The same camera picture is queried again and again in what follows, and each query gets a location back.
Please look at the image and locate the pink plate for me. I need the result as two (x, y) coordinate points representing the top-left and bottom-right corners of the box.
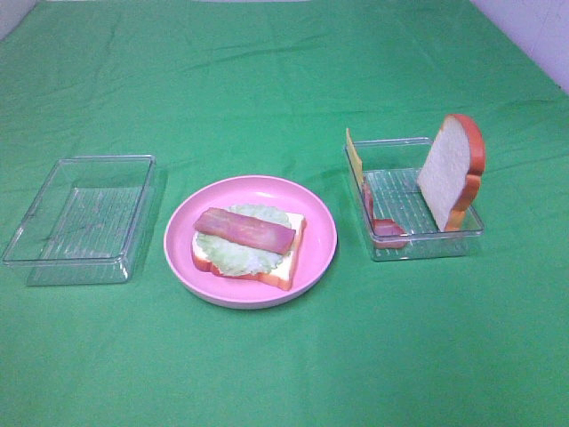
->
(164, 175), (338, 309)

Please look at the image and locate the green tablecloth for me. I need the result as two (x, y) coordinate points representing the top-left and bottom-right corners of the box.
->
(1, 1), (568, 426)

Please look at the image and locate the bread slice bottom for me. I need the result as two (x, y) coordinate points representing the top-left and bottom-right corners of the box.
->
(191, 212), (307, 291)

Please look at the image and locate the green lettuce leaf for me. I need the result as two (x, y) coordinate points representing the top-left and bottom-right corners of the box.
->
(192, 204), (293, 277)

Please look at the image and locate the clear plastic tray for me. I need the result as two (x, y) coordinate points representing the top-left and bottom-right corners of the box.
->
(344, 137), (484, 262)
(2, 155), (156, 286)

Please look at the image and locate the clear plastic tray left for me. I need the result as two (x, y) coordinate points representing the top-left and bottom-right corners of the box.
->
(2, 155), (156, 286)

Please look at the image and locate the bread slice top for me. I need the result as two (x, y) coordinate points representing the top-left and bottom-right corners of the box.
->
(417, 114), (486, 232)

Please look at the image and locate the yellow cheese slice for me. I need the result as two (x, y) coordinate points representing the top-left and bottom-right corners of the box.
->
(346, 128), (364, 189)

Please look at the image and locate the bread slice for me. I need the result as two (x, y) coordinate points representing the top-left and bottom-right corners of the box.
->
(417, 114), (486, 232)
(191, 212), (307, 291)

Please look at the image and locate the bacon strip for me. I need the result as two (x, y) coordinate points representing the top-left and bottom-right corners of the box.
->
(362, 179), (408, 249)
(194, 207), (296, 255)

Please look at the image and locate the clear plastic tray right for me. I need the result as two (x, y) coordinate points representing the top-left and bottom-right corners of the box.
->
(344, 137), (484, 262)

